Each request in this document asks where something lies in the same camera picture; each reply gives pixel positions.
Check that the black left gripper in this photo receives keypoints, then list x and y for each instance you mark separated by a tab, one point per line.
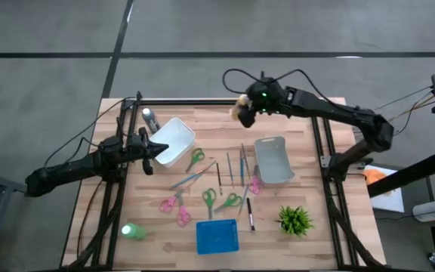
138	149

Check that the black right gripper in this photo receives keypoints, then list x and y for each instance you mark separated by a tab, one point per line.
266	98

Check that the black paint bottle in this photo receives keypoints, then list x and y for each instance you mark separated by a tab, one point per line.
151	122

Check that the yellow paint bottle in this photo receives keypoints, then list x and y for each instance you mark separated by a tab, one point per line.
236	112

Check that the blue brush orange ferrule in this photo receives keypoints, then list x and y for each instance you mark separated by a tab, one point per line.
187	178

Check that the grey plastic bin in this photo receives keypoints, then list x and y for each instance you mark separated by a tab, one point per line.
274	160

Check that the grey thin paintbrush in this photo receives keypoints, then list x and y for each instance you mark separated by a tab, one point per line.
245	160

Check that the dark brown thin paintbrush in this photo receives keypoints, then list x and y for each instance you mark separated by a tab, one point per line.
219	179

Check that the green paint bottle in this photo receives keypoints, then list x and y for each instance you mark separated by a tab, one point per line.
138	231

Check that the light blue thin paintbrush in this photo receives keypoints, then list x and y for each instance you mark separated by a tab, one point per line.
242	202

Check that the blue slotted plastic basket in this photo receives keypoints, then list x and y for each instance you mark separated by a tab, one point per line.
217	237

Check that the black brush silver ferrule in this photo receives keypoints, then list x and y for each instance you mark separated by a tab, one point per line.
250	213

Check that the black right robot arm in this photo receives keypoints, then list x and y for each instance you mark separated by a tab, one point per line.
334	109

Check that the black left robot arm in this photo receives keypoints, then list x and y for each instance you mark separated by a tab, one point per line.
70	168

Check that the white plastic bin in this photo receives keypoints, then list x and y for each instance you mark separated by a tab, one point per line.
176	140

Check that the green plant in white pot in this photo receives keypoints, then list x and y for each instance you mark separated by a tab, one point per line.
295	221

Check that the orange cloth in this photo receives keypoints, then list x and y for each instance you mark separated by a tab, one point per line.
376	177

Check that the grey metal stand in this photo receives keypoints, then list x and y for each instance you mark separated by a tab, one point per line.
2	181

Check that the white board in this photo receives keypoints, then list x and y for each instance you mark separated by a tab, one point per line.
389	202

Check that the black diagonal beam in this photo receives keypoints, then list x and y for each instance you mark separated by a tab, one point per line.
410	174

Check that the white roll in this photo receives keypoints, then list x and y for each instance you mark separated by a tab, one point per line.
429	211

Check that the silver mounting bracket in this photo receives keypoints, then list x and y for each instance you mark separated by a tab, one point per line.
325	161

